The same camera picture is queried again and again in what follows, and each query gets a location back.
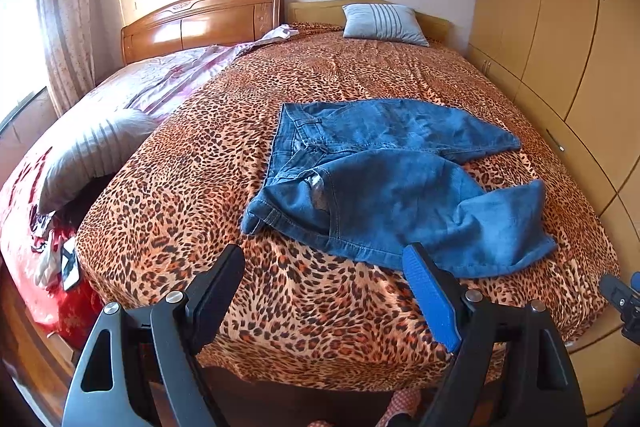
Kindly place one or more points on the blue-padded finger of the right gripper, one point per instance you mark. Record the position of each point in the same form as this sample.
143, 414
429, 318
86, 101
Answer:
635, 281

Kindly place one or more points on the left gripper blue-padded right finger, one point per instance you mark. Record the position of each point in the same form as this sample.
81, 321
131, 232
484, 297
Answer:
537, 385

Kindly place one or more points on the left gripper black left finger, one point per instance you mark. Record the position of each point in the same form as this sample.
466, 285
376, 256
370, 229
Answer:
109, 386

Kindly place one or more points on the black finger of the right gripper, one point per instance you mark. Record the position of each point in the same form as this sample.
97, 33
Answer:
623, 298

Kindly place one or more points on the blue denim pants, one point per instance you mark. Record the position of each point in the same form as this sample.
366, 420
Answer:
362, 180

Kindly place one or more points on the red floral blanket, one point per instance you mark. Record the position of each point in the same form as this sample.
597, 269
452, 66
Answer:
71, 313

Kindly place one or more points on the leopard print bedspread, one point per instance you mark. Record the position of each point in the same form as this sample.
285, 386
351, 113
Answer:
300, 317

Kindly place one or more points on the grey striped pillow left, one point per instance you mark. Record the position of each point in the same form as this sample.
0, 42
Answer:
99, 147

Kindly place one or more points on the light wooden wardrobe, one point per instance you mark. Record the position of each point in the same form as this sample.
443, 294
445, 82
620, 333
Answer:
572, 68

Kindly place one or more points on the pink floral quilt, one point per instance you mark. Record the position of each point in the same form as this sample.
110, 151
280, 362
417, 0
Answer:
154, 87

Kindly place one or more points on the grey striped pillow at headboard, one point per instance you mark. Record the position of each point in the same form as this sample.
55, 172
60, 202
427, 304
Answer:
383, 21

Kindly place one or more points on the light wooden headboard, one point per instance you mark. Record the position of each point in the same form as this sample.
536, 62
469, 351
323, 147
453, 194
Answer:
331, 13

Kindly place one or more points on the floral curtain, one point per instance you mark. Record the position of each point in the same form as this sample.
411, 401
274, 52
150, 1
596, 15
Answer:
68, 50

